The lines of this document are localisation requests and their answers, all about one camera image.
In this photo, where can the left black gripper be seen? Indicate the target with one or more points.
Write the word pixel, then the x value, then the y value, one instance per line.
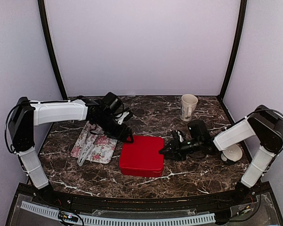
pixel 122 134

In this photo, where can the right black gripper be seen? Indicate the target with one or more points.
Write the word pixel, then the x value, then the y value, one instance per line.
pixel 175 150

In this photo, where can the red box lid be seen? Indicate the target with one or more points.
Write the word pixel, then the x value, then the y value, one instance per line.
pixel 142 158

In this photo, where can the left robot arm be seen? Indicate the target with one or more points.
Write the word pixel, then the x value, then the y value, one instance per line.
pixel 107 112

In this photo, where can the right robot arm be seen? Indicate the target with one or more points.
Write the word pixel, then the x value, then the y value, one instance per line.
pixel 264 123

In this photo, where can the floral rectangular tray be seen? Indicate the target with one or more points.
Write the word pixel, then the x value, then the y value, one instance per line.
pixel 103 147

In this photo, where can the cream ceramic mug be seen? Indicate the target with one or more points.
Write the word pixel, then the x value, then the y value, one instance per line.
pixel 188 105

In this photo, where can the white and dark bowl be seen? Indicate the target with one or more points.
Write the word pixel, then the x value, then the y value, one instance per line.
pixel 232 154

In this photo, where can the small circuit board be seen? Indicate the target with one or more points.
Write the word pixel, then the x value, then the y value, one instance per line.
pixel 67 217

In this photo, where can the black front table rail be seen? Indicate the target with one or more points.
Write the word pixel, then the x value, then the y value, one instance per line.
pixel 217 201

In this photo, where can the white slotted cable duct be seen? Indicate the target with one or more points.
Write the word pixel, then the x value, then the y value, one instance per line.
pixel 121 218

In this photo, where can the left black frame post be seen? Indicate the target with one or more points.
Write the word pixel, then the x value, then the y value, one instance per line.
pixel 50 48

